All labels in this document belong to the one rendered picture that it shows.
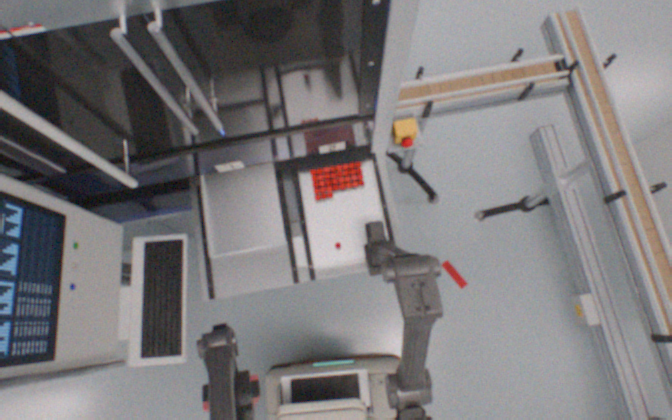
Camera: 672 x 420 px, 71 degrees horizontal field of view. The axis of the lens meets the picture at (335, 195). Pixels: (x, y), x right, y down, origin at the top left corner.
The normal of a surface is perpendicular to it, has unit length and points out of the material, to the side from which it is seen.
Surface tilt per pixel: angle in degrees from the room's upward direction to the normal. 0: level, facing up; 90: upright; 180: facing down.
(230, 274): 0
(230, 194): 0
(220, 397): 41
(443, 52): 0
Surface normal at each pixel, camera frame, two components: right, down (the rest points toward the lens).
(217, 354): -0.04, -0.83
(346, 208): -0.03, -0.25
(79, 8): 0.19, 0.95
